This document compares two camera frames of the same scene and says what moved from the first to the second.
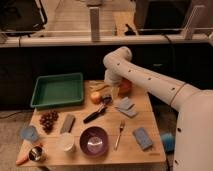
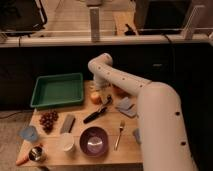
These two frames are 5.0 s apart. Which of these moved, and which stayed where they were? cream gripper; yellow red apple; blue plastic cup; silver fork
Moved: cream gripper
Stayed: yellow red apple; silver fork; blue plastic cup
